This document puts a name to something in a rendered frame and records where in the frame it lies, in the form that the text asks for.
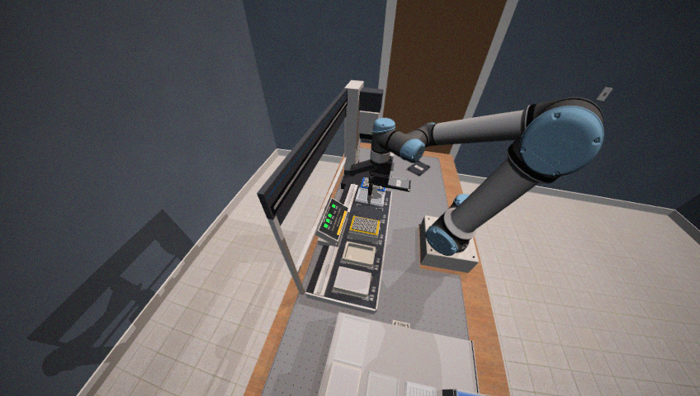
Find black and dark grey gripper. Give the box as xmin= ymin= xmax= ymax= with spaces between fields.
xmin=367 ymin=158 xmax=393 ymax=205

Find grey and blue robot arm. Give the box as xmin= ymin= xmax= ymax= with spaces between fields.
xmin=350 ymin=97 xmax=604 ymax=256

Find grey rectangular panel with label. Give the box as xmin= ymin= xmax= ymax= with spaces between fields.
xmin=388 ymin=177 xmax=409 ymax=190

